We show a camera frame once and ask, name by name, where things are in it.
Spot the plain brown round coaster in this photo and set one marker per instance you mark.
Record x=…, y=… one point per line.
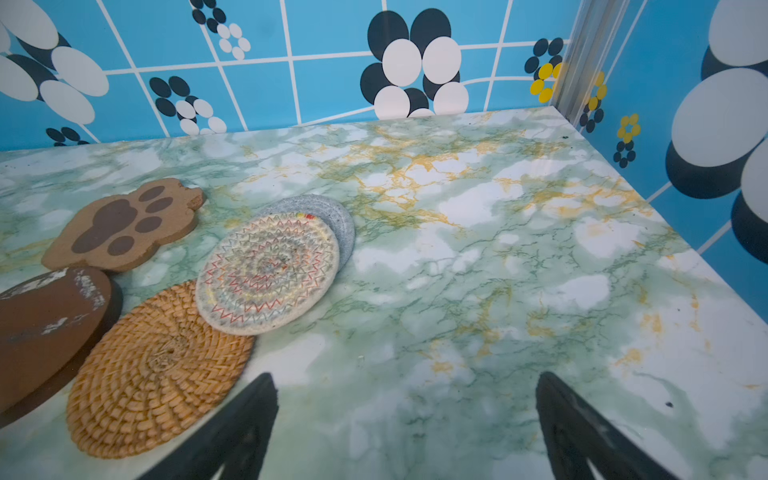
x=72, y=366

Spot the aluminium corner post right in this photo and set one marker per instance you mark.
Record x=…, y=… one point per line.
x=595, y=30

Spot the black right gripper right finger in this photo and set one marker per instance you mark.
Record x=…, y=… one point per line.
x=579, y=440

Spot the grey woven round coaster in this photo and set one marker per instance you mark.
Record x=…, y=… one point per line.
x=330, y=211

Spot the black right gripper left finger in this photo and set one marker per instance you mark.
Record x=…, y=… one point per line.
x=232, y=444

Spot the rattan wicker round coaster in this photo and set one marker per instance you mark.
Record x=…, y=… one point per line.
x=152, y=376

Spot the paw print cork coaster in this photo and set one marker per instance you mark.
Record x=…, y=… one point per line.
x=120, y=232

